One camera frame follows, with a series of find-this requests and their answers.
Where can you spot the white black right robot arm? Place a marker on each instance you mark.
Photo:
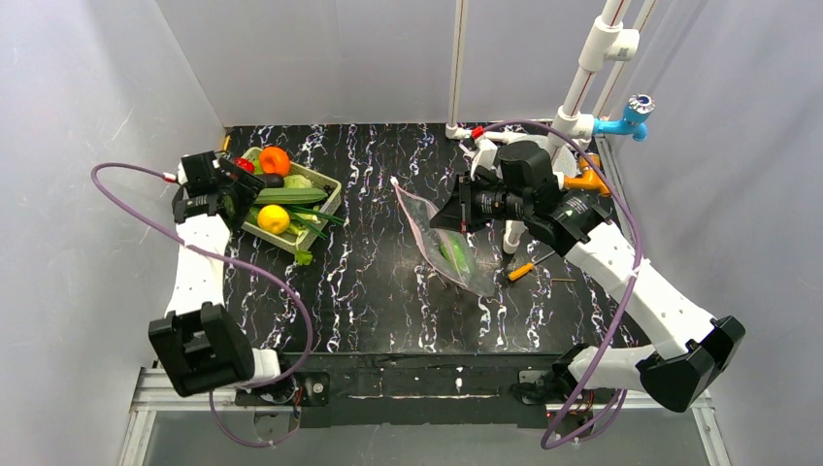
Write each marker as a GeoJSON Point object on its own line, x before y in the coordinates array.
{"type": "Point", "coordinates": [688, 347]}

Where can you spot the blue faucet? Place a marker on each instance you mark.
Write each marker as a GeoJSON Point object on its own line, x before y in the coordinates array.
{"type": "Point", "coordinates": [636, 112]}

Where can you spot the orange faucet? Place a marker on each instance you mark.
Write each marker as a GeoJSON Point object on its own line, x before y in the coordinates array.
{"type": "Point", "coordinates": [587, 180]}

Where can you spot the orange fruit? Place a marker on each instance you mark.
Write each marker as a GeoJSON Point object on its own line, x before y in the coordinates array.
{"type": "Point", "coordinates": [274, 160]}

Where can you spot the pale green cabbage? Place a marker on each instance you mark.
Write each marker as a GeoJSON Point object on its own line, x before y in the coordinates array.
{"type": "Point", "coordinates": [297, 181]}

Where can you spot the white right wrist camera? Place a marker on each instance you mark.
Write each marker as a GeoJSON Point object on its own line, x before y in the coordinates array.
{"type": "Point", "coordinates": [482, 152]}

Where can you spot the white pipe frame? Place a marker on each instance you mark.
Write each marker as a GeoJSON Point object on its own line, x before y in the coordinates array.
{"type": "Point", "coordinates": [608, 41]}

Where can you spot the clear zip top bag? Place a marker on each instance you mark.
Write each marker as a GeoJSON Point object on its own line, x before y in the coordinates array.
{"type": "Point", "coordinates": [419, 211]}

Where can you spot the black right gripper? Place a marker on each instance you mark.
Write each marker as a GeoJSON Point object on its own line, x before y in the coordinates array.
{"type": "Point", "coordinates": [465, 205]}

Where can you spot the orange handled screwdriver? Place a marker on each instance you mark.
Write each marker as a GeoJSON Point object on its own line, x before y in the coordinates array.
{"type": "Point", "coordinates": [525, 269]}

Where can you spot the purple eggplant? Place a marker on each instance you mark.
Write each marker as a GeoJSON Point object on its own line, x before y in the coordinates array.
{"type": "Point", "coordinates": [272, 180]}

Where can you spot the red pepper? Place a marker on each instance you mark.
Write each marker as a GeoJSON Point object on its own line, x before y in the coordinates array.
{"type": "Point", "coordinates": [245, 164]}

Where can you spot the green leafy vegetable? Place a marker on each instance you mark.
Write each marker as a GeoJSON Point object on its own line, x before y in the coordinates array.
{"type": "Point", "coordinates": [453, 249]}

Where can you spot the cream perforated plastic basket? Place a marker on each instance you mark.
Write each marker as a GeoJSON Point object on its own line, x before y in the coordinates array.
{"type": "Point", "coordinates": [295, 237]}

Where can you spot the green cucumber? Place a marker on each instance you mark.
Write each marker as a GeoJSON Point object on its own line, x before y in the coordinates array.
{"type": "Point", "coordinates": [286, 196]}

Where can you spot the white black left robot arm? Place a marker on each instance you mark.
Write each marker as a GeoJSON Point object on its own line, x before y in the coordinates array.
{"type": "Point", "coordinates": [197, 342]}

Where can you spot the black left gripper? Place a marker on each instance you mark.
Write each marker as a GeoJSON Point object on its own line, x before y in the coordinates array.
{"type": "Point", "coordinates": [238, 195]}

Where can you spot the green lettuce leaf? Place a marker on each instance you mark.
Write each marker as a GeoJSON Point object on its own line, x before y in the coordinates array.
{"type": "Point", "coordinates": [303, 257]}

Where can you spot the yellow lemon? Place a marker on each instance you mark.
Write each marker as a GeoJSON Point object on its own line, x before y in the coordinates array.
{"type": "Point", "coordinates": [273, 219]}

